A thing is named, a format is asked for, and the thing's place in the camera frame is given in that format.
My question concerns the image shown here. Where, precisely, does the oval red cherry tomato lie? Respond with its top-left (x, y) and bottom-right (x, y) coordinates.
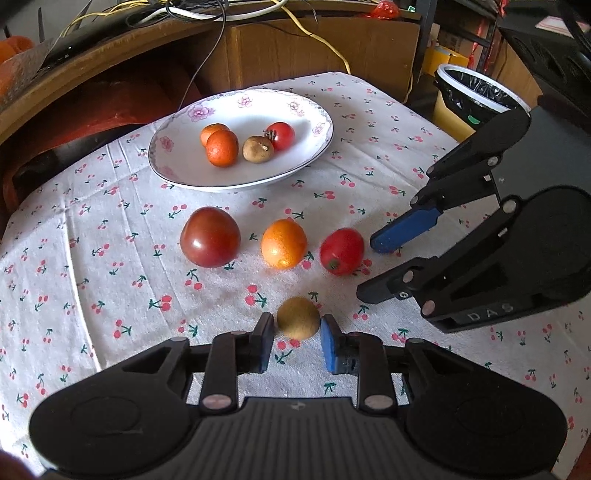
top-left (320, 228), bottom-right (365, 276)

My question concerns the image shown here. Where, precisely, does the small round red tomato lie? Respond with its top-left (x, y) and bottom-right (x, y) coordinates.
top-left (263, 122), bottom-right (296, 151)

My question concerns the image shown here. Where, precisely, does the glass fruit dish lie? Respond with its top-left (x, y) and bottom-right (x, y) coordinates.
top-left (0, 39), bottom-right (55, 109)

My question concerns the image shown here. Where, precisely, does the thick white cable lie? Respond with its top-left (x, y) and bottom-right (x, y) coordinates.
top-left (138, 0), bottom-right (288, 24)

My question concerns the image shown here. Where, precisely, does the black wifi router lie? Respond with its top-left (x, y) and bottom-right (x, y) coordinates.
top-left (42, 1), bottom-right (166, 68)

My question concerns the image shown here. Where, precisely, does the red plastic bag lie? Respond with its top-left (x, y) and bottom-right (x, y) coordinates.
top-left (1, 71), bottom-right (200, 213)

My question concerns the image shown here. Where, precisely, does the yellow trash bin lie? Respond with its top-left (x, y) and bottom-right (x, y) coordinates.
top-left (432, 92), bottom-right (475, 143)

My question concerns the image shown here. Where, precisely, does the tan longan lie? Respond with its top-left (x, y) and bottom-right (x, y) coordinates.
top-left (242, 136), bottom-right (274, 164)
top-left (276, 297), bottom-right (321, 341)

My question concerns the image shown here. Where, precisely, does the orange round tomato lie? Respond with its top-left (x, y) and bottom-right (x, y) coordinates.
top-left (260, 219), bottom-right (308, 270)

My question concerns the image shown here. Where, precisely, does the rough orange mandarin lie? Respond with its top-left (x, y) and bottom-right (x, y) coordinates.
top-left (205, 130), bottom-right (238, 168)

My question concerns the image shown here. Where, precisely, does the wooden curved desk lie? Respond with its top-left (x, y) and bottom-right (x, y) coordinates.
top-left (1, 1), bottom-right (421, 143)

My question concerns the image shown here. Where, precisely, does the small red ornament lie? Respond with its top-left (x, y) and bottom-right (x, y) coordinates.
top-left (362, 0), bottom-right (401, 20)

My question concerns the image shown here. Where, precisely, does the yellow cable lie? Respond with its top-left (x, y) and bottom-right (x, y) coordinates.
top-left (59, 0), bottom-right (415, 105)

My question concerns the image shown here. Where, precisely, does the front orange in dish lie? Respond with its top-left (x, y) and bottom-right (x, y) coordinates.
top-left (0, 35), bottom-right (35, 64)

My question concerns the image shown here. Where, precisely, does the white floral porcelain bowl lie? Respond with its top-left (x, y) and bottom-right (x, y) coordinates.
top-left (148, 88), bottom-right (334, 192)

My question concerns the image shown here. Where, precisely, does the cherry print tablecloth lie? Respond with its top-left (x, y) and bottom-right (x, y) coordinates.
top-left (1, 73), bottom-right (590, 478)

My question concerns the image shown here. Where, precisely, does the small mandarin with leaf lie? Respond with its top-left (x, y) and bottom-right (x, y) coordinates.
top-left (199, 123), bottom-right (228, 147)

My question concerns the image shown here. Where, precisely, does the dark red large tomato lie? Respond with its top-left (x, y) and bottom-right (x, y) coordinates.
top-left (179, 207), bottom-right (242, 268)

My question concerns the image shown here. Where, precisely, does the black metal shelf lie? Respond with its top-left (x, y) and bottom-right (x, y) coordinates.
top-left (408, 0), bottom-right (503, 74)

